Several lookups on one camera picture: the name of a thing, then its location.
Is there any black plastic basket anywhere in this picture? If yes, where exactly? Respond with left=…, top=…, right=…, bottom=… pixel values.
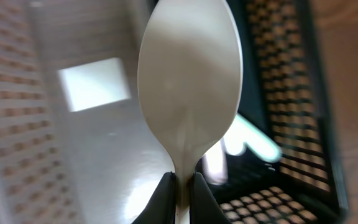
left=209, top=0, right=349, bottom=224

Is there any white plastic fork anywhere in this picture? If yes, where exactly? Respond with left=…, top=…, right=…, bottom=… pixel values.
left=203, top=140, right=228, bottom=185

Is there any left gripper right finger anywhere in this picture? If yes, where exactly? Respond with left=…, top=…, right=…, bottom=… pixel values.
left=190, top=172, right=231, bottom=224

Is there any white spoon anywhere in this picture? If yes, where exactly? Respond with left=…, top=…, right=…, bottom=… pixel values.
left=137, top=0, right=243, bottom=223

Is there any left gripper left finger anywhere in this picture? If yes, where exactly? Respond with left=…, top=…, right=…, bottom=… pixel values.
left=132, top=172, right=177, bottom=224

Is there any pale green plastic fork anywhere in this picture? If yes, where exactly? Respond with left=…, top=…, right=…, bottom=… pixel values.
left=223, top=114, right=282, bottom=163

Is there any clear plastic basket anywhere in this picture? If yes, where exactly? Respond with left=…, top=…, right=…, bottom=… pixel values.
left=0, top=0, right=173, bottom=223

